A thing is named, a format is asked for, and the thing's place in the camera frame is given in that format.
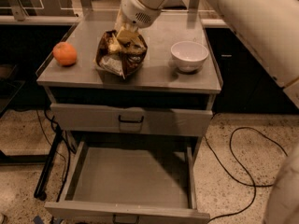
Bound open middle drawer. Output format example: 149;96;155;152
45;142;210;224

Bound white bowl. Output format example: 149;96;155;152
171;41;209;73

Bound black middle drawer handle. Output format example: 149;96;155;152
112;215;140;224

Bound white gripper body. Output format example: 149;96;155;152
114;0;161;31

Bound brown sea salt chip bag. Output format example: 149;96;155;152
95;30;148;79

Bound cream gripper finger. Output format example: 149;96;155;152
108;36;121;54
116;29;139;44

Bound orange fruit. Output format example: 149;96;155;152
52;42;78;66

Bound black drawer handle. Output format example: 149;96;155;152
112;215;140;224
118;115;144;124

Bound closed top drawer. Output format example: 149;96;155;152
50;104;212;136

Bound black table leg base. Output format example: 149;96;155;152
34;126;62;201

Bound grey drawer cabinet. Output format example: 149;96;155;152
37;10;221;148

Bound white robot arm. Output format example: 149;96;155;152
116;0;299;224

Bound black top drawer handle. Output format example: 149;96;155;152
118;115;144;124

